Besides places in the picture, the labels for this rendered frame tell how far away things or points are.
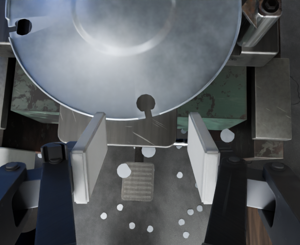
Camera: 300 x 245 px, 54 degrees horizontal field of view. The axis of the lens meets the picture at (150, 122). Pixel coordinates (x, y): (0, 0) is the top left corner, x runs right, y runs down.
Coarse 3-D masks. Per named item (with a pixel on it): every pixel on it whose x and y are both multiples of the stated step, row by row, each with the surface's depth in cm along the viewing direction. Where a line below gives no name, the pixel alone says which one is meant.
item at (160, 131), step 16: (144, 96) 35; (64, 112) 35; (176, 112) 35; (64, 128) 35; (80, 128) 35; (112, 128) 35; (128, 128) 34; (144, 128) 34; (160, 128) 34; (176, 128) 34; (112, 144) 34; (128, 144) 34; (144, 144) 34; (160, 144) 34
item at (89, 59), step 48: (48, 0) 37; (96, 0) 36; (144, 0) 36; (192, 0) 37; (240, 0) 36; (48, 48) 36; (96, 48) 36; (144, 48) 36; (192, 48) 36; (96, 96) 35; (192, 96) 34
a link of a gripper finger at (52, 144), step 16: (48, 144) 14; (64, 144) 14; (48, 160) 14; (64, 160) 14; (48, 176) 13; (64, 176) 13; (48, 192) 11; (64, 192) 11; (48, 208) 10; (64, 208) 10; (48, 224) 10; (64, 224) 10; (48, 240) 9; (64, 240) 9
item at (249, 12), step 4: (248, 0) 36; (252, 0) 36; (244, 4) 36; (248, 4) 36; (252, 4) 36; (244, 8) 36; (248, 8) 36; (252, 8) 36; (244, 12) 36; (248, 12) 36; (252, 12) 36; (248, 16) 36; (252, 16) 36; (248, 20) 36; (252, 20) 36; (256, 20) 36; (252, 24) 36; (256, 24) 36; (256, 28) 35
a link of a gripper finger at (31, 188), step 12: (72, 144) 17; (36, 168) 14; (24, 180) 13; (36, 180) 13; (72, 180) 15; (24, 192) 13; (36, 192) 14; (72, 192) 15; (12, 204) 13; (24, 204) 14; (36, 204) 14
